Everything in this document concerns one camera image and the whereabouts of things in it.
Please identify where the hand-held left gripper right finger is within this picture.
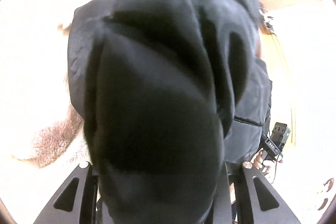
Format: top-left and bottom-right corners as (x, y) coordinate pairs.
(225, 161), (302, 224)

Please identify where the brown printed fleece blanket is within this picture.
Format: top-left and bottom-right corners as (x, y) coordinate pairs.
(0, 0), (335, 224)

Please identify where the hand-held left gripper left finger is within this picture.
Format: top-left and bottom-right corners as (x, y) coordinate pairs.
(33, 161), (99, 224)

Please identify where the wire basket with chargers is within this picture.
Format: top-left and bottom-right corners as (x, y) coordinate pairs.
(259, 7), (277, 36)

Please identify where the person's right hand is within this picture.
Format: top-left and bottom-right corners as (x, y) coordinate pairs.
(251, 149), (275, 178)

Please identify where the black puffer jacket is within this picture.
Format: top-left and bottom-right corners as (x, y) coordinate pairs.
(67, 0), (273, 224)

